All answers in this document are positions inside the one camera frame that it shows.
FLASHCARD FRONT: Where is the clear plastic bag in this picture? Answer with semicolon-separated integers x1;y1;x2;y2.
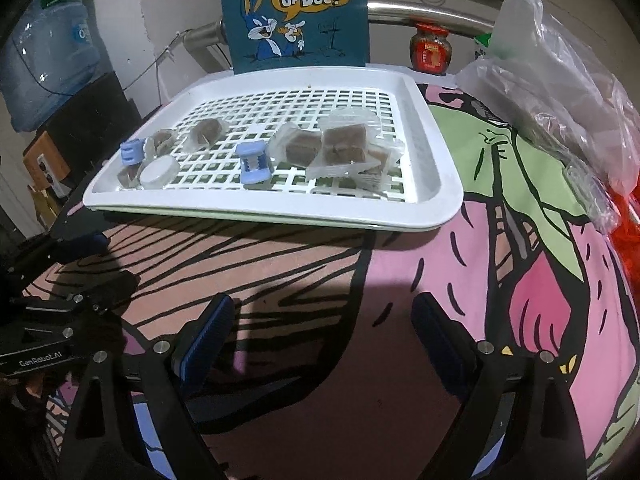
457;0;640;233

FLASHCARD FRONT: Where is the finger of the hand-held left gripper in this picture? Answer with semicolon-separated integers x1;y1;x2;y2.
52;227;112;266
70;269;142;313

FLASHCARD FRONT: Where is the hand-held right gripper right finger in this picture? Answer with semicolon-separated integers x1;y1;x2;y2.
411;292;588;480

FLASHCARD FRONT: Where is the green white carton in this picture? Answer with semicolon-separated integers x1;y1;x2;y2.
472;30;501;61

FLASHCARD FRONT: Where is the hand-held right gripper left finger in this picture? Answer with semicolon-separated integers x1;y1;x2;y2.
60;294;236;480

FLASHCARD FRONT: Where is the light green plastic tray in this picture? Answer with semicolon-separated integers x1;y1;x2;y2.
100;207;441;233

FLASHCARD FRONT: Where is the black cabinet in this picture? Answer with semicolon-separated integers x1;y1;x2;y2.
35;70;143;181

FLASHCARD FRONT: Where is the brown cardboard box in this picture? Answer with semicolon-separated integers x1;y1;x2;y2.
22;132;73;198

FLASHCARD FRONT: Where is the black cable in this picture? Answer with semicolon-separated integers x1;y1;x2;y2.
127;30;196;96

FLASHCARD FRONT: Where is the pink cartoon printed blanket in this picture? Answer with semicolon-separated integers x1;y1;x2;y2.
20;80;640;480

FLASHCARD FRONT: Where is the blue plastic clip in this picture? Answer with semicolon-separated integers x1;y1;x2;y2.
235;141;273;186
119;139;147;167

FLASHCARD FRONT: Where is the white perforated plastic tray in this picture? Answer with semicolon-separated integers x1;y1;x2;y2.
82;65;463;226

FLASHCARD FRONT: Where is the red-lidded glass jar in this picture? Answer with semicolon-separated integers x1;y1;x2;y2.
409;21;455;76

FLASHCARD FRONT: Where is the teal cartoon tote bag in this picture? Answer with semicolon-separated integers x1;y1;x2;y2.
216;0;371;75

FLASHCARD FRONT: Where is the red plastic bag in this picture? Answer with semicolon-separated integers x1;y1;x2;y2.
607;180;640;311

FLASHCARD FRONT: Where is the blue water dispenser bottle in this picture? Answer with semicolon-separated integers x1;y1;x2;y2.
0;0;101;133

